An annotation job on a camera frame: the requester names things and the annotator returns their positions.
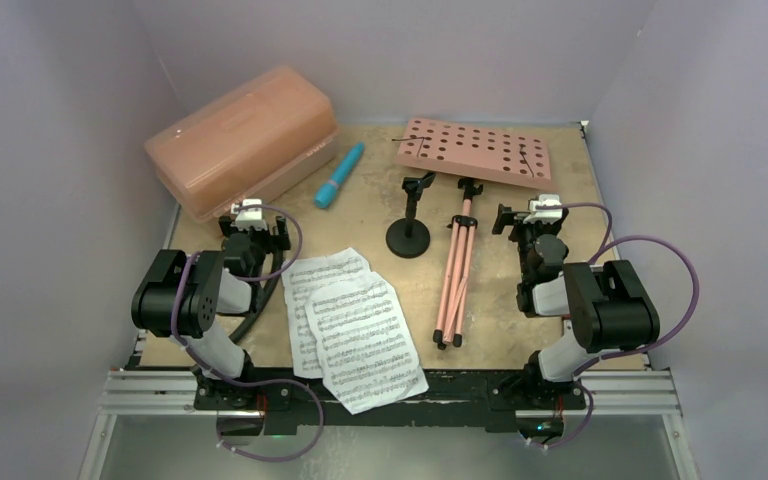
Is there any sheet music page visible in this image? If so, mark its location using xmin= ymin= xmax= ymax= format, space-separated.
xmin=281 ymin=248 xmax=371 ymax=379
xmin=305 ymin=272 xmax=429 ymax=415

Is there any pink music stand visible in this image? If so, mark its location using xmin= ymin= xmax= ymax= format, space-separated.
xmin=392 ymin=117 xmax=554 ymax=350

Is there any black microphone desk stand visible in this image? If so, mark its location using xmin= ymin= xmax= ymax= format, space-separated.
xmin=385 ymin=172 xmax=436 ymax=259

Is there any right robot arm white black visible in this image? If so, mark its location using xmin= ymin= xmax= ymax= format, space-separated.
xmin=492 ymin=200 xmax=660 ymax=407

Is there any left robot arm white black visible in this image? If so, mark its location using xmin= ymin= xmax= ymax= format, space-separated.
xmin=131 ymin=215 xmax=291 ymax=409

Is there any blue toy microphone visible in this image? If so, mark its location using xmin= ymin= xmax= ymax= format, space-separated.
xmin=314 ymin=142 xmax=365 ymax=209

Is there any translucent orange plastic box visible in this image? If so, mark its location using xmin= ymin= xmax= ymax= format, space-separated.
xmin=144 ymin=66 xmax=339 ymax=222

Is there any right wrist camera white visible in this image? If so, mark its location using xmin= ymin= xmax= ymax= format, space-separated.
xmin=523 ymin=194 xmax=564 ymax=224

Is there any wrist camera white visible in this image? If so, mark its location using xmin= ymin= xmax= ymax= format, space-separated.
xmin=523 ymin=194 xmax=564 ymax=224
xmin=230 ymin=198 xmax=268 ymax=231

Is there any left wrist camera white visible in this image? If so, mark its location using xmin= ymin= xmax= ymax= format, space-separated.
xmin=230 ymin=198 xmax=268 ymax=231

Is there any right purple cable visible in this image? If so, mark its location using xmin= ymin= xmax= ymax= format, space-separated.
xmin=523 ymin=201 xmax=701 ymax=452

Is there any black rubber hose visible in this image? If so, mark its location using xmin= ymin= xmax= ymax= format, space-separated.
xmin=227 ymin=245 xmax=293 ymax=346

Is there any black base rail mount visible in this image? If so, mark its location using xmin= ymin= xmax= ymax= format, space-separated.
xmin=193 ymin=365 xmax=588 ymax=436

